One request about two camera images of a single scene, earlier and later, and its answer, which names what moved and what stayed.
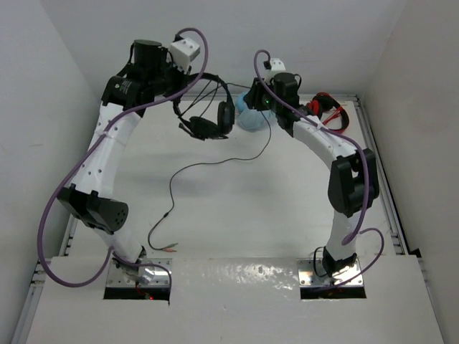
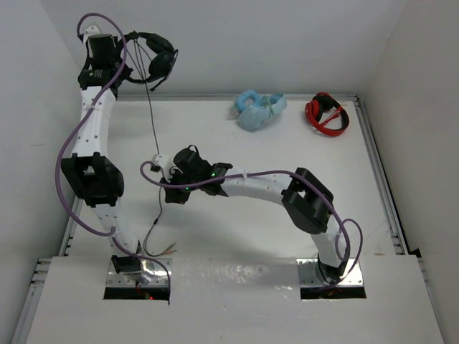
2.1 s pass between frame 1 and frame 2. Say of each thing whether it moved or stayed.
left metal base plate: stayed
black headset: moved
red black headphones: stayed
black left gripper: moved
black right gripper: moved
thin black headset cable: moved
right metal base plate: stayed
